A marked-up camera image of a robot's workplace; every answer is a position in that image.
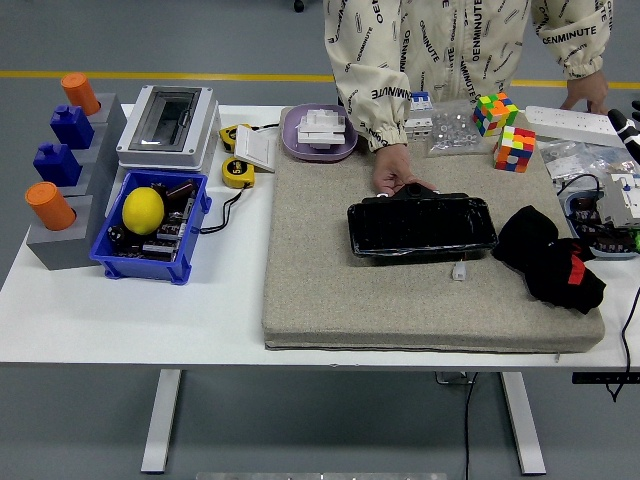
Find white electrical module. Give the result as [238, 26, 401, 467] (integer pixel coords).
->
[597, 172, 640, 231]

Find blue plastic bin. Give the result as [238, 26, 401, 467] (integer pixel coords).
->
[88, 168, 213, 286]

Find black glossy panel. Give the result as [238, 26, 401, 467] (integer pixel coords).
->
[347, 182, 500, 264]

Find white table leg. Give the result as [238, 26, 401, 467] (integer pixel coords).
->
[499, 372, 547, 476]
[140, 368, 184, 475]

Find black table control box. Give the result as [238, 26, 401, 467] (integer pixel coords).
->
[571, 371, 640, 385]

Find grey stepped block holder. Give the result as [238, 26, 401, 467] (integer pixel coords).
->
[25, 92, 129, 271]

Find person's left hand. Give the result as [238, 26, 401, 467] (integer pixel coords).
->
[559, 69, 611, 116]

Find blue block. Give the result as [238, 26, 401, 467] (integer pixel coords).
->
[32, 142, 84, 187]
[49, 104, 96, 150]

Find purple dish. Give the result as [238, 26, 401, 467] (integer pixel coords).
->
[279, 103, 359, 162]

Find black rag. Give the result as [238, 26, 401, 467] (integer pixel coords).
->
[491, 204, 609, 316]

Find clear bags of small parts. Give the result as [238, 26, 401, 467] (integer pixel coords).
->
[542, 139, 640, 184]

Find clear bag of nuts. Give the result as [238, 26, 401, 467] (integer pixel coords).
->
[424, 99, 494, 159]

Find black cable under table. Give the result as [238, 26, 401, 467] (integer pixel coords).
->
[462, 372, 479, 480]

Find white switch parts stack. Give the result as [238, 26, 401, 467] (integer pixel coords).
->
[297, 108, 349, 151]

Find white blue circuit breaker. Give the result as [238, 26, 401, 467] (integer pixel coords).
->
[405, 91, 435, 144]

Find yellow lemon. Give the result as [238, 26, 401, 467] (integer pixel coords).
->
[121, 187, 166, 236]

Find yellow tape measure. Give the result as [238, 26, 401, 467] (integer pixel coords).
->
[221, 156, 256, 190]
[218, 123, 251, 154]

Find person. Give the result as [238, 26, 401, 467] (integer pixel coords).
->
[324, 0, 614, 195]

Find grey-brown mat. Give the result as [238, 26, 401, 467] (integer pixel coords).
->
[262, 105, 606, 355]

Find white wall switch plate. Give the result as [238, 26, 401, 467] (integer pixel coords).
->
[233, 124, 278, 174]

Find light blue tray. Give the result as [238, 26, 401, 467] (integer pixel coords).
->
[562, 189, 640, 260]

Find person's right hand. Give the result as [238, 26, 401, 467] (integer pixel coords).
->
[371, 143, 421, 194]

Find orange cylinder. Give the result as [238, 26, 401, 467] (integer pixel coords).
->
[24, 181, 78, 232]
[60, 72, 102, 116]

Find colourful puzzle cube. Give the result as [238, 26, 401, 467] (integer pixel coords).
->
[493, 125, 537, 174]
[472, 92, 520, 139]

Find black looped cable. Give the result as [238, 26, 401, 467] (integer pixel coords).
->
[556, 172, 605, 201]

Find grey electrical enclosure box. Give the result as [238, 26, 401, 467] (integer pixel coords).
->
[115, 84, 221, 174]

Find metal bracket under table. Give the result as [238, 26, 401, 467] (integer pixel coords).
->
[433, 370, 476, 386]

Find black hanging cable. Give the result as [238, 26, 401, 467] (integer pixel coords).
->
[606, 286, 640, 404]

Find white power strip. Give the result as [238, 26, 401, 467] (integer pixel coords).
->
[523, 104, 629, 149]

